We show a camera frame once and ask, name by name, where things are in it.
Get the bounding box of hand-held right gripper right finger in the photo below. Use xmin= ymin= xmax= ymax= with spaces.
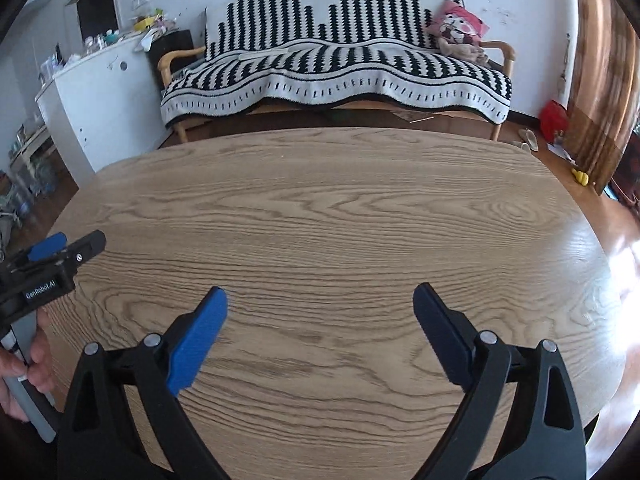
xmin=412 ymin=282 xmax=588 ymax=480

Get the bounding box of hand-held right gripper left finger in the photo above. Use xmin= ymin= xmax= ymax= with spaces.
xmin=56 ymin=286 xmax=229 ymax=480

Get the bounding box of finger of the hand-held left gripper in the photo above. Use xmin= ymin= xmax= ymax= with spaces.
xmin=47 ymin=230 xmax=107 ymax=275
xmin=10 ymin=232 xmax=68 ymax=267

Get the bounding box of person's left hand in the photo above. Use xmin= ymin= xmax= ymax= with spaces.
xmin=0 ymin=310 xmax=57 ymax=423

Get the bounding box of metal storage rack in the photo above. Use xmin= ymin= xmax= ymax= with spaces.
xmin=0 ymin=120 xmax=56 ymax=226

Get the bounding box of white cabinet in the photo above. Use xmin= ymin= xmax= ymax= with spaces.
xmin=35 ymin=37 xmax=173 ymax=174

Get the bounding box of cluster of small bottles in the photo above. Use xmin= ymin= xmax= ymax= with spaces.
xmin=82 ymin=30 xmax=122 ymax=55

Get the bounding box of white paper sheet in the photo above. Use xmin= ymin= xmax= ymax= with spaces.
xmin=547 ymin=142 xmax=576 ymax=164

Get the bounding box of black side cabinet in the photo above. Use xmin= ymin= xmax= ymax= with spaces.
xmin=147 ymin=30 xmax=196 ymax=87

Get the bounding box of flat brown cardboard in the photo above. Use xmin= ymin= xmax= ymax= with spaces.
xmin=390 ymin=107 xmax=436 ymax=124

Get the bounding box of red bag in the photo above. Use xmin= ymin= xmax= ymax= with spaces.
xmin=540 ymin=100 xmax=570 ymax=143

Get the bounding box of beige plush toy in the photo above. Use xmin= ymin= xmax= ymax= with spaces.
xmin=437 ymin=35 xmax=491 ymax=67

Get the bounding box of black and white patterned blanket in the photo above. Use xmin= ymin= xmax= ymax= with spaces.
xmin=160 ymin=0 xmax=513 ymax=130

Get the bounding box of brown striped curtain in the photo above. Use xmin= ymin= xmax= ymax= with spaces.
xmin=567 ymin=0 xmax=640 ymax=196

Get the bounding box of pink cartoon pillow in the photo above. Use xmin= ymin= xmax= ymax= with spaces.
xmin=425 ymin=0 xmax=488 ymax=43

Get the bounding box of wooden sofa frame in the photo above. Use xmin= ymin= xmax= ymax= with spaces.
xmin=157 ymin=40 xmax=516 ymax=143

